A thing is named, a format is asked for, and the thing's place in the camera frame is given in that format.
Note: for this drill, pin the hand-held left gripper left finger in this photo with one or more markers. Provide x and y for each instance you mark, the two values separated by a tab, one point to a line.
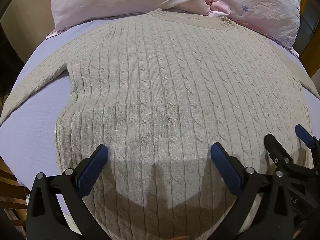
92	170

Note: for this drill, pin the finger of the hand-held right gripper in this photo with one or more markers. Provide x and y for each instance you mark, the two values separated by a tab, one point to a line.
277	152
305	136

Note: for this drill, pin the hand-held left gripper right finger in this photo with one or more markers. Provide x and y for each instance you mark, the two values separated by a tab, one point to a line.
225	167

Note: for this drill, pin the lavender bed sheet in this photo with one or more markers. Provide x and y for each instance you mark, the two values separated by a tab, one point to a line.
32	120

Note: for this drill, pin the wooden chair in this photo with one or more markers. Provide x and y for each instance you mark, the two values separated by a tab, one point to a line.
12	187

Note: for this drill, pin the wooden door frame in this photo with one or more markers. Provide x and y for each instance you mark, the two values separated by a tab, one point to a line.
310	30

